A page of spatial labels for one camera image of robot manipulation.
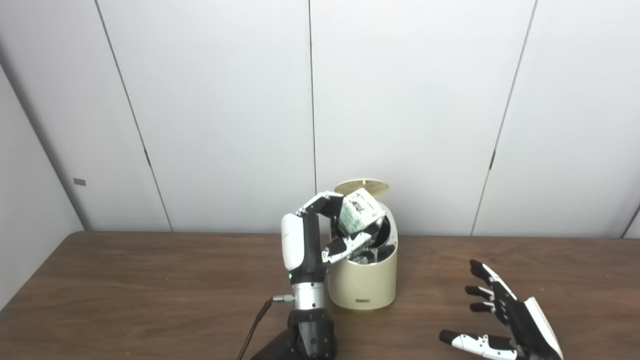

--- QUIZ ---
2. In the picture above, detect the round cream bin lid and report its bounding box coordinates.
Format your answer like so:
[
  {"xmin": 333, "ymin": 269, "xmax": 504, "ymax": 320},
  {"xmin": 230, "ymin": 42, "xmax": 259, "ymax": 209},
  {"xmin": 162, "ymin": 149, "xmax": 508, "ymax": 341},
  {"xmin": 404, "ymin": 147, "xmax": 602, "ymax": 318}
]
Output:
[{"xmin": 334, "ymin": 177, "xmax": 390, "ymax": 197}]

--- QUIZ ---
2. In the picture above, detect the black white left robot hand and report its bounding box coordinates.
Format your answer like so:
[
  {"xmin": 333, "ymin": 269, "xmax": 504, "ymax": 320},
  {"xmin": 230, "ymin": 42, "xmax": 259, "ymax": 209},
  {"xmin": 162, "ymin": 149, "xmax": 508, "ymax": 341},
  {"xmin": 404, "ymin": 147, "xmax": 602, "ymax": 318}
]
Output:
[{"xmin": 281, "ymin": 191, "xmax": 386, "ymax": 286}]

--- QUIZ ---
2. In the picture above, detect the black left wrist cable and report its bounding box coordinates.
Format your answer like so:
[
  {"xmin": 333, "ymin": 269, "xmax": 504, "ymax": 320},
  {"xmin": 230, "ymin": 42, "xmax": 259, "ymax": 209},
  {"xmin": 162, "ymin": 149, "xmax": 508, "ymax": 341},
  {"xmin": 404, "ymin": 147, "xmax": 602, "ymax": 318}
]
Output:
[{"xmin": 236, "ymin": 295, "xmax": 296, "ymax": 360}]

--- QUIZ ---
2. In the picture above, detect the cream-colored bin body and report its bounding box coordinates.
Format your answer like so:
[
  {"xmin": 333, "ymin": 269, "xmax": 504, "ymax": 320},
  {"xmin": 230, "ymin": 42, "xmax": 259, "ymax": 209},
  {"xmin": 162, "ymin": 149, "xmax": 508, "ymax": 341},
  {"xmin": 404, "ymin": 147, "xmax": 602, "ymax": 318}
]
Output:
[{"xmin": 326, "ymin": 199, "xmax": 399, "ymax": 312}]

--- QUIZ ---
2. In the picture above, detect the white green milk carton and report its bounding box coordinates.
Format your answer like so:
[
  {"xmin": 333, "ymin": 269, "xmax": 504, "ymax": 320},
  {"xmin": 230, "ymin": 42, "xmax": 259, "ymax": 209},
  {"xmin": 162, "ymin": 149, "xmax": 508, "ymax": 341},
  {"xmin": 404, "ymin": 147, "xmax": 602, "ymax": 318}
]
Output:
[{"xmin": 339, "ymin": 190, "xmax": 387, "ymax": 235}]

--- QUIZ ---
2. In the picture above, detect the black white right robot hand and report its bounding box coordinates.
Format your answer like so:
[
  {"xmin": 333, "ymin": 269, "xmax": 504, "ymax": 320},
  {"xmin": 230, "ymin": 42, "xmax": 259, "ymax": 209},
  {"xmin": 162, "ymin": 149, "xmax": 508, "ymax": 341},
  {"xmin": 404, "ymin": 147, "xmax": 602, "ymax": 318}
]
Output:
[{"xmin": 439, "ymin": 259, "xmax": 565, "ymax": 360}]

